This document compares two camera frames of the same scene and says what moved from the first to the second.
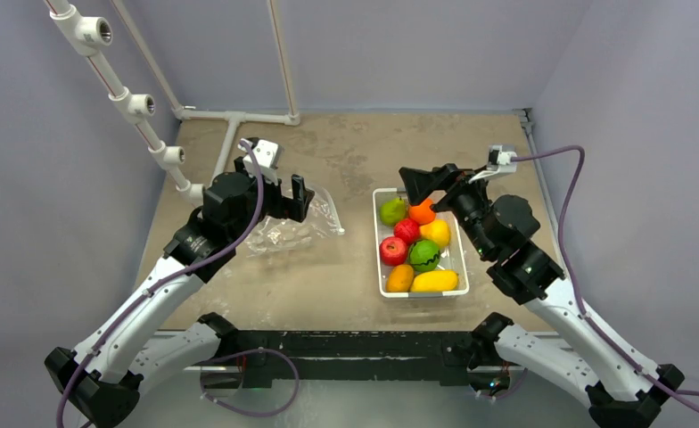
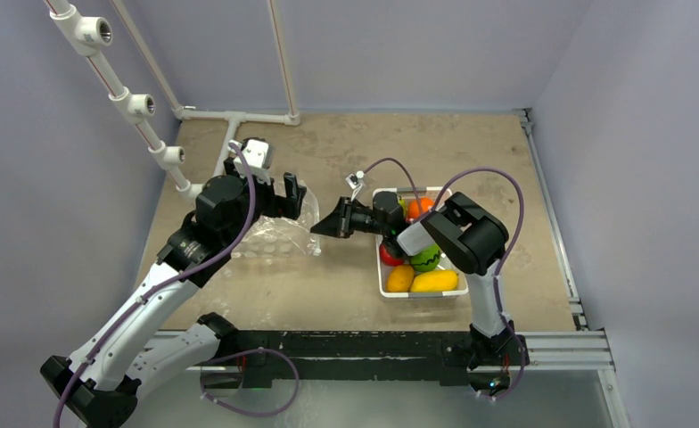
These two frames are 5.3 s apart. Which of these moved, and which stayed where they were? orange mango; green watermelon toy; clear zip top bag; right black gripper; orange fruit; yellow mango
Moved: clear zip top bag; right black gripper
Stayed: yellow mango; green watermelon toy; orange mango; orange fruit
